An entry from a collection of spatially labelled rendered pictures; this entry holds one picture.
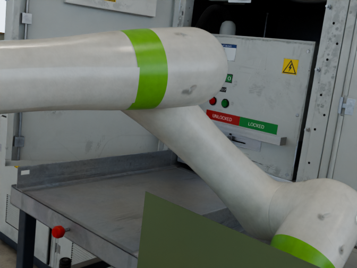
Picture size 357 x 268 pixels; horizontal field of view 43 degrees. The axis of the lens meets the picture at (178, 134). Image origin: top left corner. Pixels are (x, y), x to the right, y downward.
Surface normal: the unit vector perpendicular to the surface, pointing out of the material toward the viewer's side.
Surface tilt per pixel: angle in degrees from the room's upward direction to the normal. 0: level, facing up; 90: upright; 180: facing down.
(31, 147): 90
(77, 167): 90
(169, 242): 90
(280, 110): 90
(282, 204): 66
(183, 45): 54
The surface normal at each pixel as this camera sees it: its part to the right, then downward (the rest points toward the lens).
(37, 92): 0.49, 0.53
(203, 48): 0.48, -0.30
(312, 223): -0.23, -0.65
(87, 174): 0.73, 0.21
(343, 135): -0.67, 0.05
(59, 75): 0.51, 0.15
